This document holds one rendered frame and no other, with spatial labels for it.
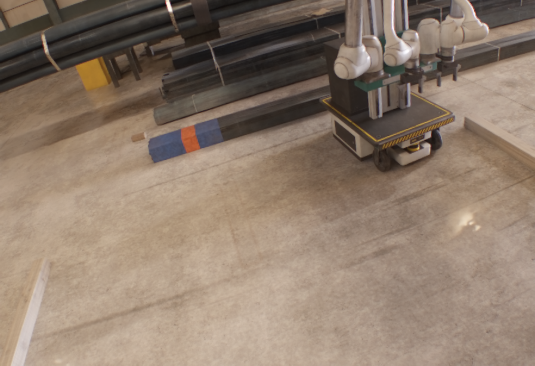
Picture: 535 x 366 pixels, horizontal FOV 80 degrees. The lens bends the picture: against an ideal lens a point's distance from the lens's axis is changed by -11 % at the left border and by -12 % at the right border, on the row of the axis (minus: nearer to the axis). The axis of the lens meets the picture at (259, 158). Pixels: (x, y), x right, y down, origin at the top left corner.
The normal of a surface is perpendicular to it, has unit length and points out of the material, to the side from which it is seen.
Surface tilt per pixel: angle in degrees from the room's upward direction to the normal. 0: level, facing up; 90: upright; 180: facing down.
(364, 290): 0
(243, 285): 0
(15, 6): 90
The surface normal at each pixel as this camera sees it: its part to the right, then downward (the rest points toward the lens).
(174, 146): 0.22, 0.49
